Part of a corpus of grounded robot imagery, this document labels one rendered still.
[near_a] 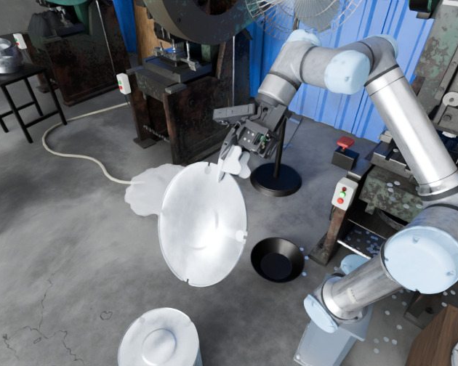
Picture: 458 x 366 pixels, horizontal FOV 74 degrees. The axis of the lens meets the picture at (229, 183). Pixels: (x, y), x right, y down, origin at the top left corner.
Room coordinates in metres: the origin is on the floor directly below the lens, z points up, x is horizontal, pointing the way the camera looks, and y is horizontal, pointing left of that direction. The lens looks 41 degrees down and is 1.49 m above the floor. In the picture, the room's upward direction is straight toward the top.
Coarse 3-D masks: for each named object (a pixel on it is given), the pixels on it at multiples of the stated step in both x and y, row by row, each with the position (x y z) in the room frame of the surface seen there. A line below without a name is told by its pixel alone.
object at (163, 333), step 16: (160, 320) 0.55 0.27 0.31; (176, 320) 0.55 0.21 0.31; (128, 336) 0.49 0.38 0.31; (144, 336) 0.49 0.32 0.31; (160, 336) 0.49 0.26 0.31; (176, 336) 0.49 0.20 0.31; (192, 336) 0.49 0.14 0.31; (128, 352) 0.43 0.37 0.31; (144, 352) 0.43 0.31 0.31; (160, 352) 0.43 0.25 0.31; (176, 352) 0.43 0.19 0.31; (192, 352) 0.43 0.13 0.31
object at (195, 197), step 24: (192, 168) 0.60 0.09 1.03; (216, 168) 0.55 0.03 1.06; (168, 192) 0.59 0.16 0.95; (192, 192) 0.55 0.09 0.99; (216, 192) 0.51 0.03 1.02; (240, 192) 0.47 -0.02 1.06; (168, 216) 0.54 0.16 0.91; (192, 216) 0.50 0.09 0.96; (216, 216) 0.47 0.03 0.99; (240, 216) 0.44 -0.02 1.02; (168, 240) 0.49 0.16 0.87; (192, 240) 0.45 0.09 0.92; (216, 240) 0.43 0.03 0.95; (168, 264) 0.44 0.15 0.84; (192, 264) 0.42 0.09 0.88; (216, 264) 0.39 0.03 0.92
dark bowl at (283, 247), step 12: (264, 240) 1.13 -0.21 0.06; (276, 240) 1.14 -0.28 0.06; (288, 240) 1.13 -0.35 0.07; (252, 252) 1.05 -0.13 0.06; (264, 252) 1.08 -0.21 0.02; (276, 252) 1.09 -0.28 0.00; (288, 252) 1.08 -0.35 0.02; (300, 252) 1.05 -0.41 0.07; (252, 264) 0.96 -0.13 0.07; (264, 264) 1.01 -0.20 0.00; (276, 264) 1.01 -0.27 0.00; (288, 264) 1.01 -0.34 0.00; (300, 264) 0.98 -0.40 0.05; (264, 276) 0.91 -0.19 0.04; (276, 276) 0.93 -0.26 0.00; (288, 276) 0.93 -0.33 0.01
